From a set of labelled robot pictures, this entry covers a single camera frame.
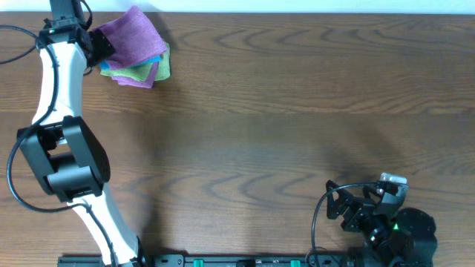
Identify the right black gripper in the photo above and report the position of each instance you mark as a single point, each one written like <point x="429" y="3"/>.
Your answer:
<point x="361" y="207"/>

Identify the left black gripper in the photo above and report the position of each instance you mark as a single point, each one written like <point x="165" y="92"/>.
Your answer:
<point x="99" y="47"/>

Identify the purple microfiber cloth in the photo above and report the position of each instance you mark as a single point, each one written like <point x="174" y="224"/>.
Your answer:
<point x="133" y="36"/>

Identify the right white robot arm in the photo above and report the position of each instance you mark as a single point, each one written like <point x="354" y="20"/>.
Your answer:
<point x="393" y="235"/>

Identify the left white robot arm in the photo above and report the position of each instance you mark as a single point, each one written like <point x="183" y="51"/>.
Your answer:
<point x="64" y="155"/>

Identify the blue folded cloth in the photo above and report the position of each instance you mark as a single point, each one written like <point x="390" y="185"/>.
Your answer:
<point x="110" y="65"/>

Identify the purple folded cloth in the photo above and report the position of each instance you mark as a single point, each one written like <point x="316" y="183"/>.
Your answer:
<point x="147" y="83"/>

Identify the green folded cloth lower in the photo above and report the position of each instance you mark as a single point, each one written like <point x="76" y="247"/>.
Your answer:
<point x="164" y="66"/>

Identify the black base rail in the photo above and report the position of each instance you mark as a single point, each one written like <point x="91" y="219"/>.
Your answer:
<point x="324" y="260"/>

